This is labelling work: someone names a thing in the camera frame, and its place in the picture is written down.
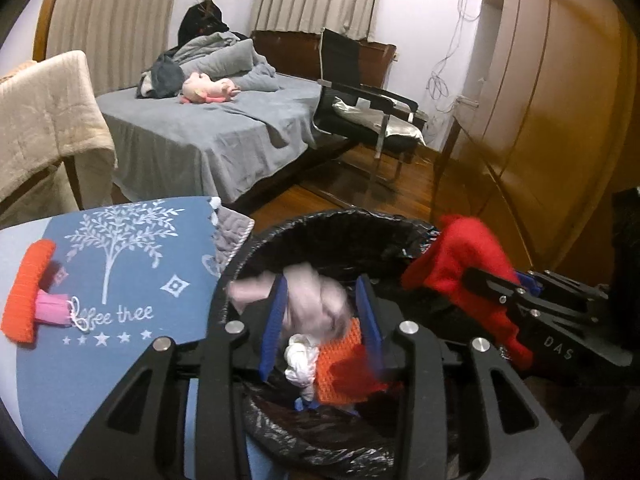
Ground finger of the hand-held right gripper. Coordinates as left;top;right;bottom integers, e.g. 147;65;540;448
461;266;533;322
517;270;609;312

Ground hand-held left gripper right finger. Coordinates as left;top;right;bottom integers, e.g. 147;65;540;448
355;275;586;480

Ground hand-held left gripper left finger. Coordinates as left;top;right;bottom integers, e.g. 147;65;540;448
57;274;290;480

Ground red cloth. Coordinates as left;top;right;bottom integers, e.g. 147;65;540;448
402;215;535;371

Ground pink beige cloth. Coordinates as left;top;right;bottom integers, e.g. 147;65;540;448
227;264;351;346

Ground orange knitted cloth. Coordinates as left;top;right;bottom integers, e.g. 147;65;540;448
315;317;381;406
0;240;57;346

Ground black lined trash bin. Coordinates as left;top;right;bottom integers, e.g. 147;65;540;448
207;208;506;473

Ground white crumpled cloth in bin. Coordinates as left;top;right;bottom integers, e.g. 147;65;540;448
284;334;321;388

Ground grey quilted cloth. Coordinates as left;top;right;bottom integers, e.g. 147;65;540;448
202;197;256;278

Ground blue tree print blanket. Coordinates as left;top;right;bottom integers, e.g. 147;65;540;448
0;196;281;480

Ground wooden wardrobe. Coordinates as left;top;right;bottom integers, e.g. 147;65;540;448
430;0;640;281

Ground silver cushion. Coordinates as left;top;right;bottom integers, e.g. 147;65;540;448
332;97;426;143

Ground bed with grey sheet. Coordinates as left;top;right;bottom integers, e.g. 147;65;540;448
95;72;351;206

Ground pink face mask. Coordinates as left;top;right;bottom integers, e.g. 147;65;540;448
34;265;93;333

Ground pink plush toy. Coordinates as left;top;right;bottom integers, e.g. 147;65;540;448
180;72;242;106

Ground dark blue clothes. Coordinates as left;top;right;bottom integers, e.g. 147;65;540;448
136;55;185;100

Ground black cantilever chair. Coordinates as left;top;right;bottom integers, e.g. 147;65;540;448
312;27;430;183

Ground grey duvet pile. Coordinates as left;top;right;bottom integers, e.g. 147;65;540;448
172;31;281;93

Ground wooden headboard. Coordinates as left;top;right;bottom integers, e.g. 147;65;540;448
250;29;398;96

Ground black hanging garment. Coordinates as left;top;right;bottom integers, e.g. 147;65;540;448
179;4;231;43

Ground beige quilted blanket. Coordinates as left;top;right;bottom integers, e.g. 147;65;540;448
0;50;118;231

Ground white wall cables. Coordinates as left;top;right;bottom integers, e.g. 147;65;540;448
425;0;483;116

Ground wooden window frame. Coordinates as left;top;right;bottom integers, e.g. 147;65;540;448
32;0;68;61

